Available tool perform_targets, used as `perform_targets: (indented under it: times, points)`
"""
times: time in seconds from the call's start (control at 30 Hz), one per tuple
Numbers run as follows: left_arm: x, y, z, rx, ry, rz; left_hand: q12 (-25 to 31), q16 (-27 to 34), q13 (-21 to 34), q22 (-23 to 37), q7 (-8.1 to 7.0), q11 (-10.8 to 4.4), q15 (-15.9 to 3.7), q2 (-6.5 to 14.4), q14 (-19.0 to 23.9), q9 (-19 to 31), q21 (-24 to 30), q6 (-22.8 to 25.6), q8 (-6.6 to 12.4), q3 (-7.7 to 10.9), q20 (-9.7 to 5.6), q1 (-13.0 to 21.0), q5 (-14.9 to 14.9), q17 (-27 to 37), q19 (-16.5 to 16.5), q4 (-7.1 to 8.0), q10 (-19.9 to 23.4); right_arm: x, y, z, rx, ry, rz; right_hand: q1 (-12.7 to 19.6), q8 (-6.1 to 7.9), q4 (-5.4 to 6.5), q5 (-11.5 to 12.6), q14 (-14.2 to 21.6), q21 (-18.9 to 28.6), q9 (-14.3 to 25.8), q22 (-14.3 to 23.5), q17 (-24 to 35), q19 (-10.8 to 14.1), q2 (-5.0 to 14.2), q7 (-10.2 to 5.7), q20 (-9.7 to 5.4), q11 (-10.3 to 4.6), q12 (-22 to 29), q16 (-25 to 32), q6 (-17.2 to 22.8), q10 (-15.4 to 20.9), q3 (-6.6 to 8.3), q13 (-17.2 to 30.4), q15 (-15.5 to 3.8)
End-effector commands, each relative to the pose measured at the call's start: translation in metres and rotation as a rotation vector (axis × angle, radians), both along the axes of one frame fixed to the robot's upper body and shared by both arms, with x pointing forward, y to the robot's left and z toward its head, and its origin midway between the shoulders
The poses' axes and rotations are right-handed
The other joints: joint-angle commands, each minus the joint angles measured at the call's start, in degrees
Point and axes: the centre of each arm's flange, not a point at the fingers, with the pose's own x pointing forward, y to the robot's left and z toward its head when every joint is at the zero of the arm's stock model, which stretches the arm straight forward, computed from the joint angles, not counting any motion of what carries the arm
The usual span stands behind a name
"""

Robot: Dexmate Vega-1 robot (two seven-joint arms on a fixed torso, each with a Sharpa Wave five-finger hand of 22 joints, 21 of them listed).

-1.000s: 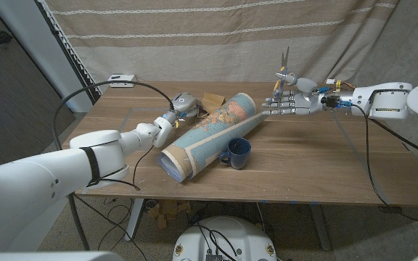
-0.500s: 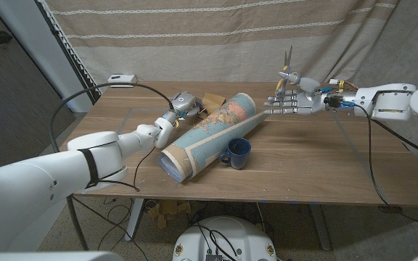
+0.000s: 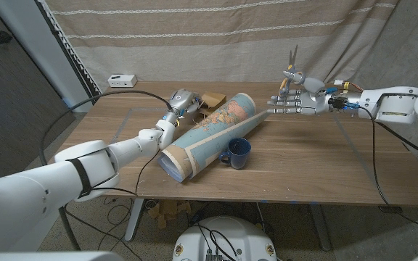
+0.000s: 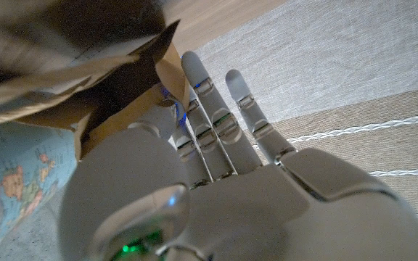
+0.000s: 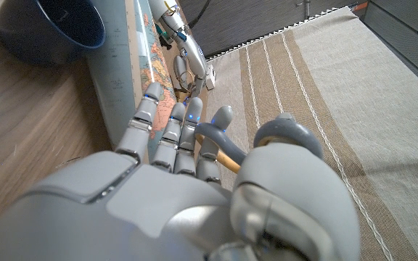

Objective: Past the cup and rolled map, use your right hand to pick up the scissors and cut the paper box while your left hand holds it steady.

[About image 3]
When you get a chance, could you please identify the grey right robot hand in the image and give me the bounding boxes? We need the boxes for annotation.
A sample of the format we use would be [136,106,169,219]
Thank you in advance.
[266,76,332,116]

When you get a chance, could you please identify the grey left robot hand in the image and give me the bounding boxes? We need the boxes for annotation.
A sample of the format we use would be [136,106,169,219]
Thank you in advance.
[165,88,202,123]

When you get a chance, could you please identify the brown paper bag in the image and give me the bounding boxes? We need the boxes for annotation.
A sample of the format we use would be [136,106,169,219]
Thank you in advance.
[193,91,227,126]

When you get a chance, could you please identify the grey orange scissors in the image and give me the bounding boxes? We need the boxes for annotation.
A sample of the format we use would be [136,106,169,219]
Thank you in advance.
[279,44,306,97]

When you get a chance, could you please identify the rolled world map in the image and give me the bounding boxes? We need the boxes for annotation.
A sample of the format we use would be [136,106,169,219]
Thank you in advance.
[157,93,270,183]

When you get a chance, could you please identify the beige striped curtain backdrop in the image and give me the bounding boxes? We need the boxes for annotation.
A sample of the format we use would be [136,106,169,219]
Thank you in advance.
[44,0,401,94]

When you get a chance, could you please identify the white power strip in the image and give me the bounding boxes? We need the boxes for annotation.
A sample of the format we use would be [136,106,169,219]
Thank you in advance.
[107,74,139,88]

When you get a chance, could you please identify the dark blue mug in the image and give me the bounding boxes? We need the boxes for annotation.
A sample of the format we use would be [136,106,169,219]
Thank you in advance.
[218,137,253,170]

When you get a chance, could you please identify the cardboard scraps pile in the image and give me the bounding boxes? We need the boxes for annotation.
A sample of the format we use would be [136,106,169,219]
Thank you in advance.
[147,199,192,230]

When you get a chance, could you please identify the black triangle-patterned trim strip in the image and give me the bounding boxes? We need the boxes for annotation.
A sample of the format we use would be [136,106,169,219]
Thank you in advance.
[36,0,103,104]

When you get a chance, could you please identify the white table leg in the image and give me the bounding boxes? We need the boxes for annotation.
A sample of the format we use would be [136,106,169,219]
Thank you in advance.
[124,198,145,243]
[308,203,332,252]

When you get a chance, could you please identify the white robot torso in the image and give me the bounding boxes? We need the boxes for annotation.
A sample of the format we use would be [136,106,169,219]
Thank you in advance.
[172,216,277,261]

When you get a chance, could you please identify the dark textured door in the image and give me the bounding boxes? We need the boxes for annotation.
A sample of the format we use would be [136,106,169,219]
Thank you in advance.
[0,0,75,181]

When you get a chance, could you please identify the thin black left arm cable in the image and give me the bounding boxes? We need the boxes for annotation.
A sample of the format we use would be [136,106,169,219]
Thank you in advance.
[63,148,161,261]

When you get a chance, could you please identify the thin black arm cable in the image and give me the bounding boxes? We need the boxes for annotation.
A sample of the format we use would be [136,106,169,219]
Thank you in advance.
[63,148,161,261]
[357,105,418,233]

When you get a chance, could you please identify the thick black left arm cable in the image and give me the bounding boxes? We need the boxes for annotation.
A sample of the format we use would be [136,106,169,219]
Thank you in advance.
[38,89,173,167]

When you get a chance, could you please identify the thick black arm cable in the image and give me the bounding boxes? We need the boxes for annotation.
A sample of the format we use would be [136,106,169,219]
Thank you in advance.
[38,89,173,167]
[374,121,418,165]

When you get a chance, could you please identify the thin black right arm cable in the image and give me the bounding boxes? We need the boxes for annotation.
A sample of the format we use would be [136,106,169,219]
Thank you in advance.
[357,105,418,233]

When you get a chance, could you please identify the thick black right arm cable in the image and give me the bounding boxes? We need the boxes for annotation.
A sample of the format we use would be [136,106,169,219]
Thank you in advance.
[374,121,418,165]

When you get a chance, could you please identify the black torso cable loop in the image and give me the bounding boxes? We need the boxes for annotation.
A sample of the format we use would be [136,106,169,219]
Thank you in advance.
[195,224,239,259]

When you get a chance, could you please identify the white door frame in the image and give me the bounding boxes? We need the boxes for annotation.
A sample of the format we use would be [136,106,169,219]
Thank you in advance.
[0,0,94,113]

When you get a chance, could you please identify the black door handle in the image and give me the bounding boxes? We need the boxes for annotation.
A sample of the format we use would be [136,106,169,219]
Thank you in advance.
[0,30,14,46]

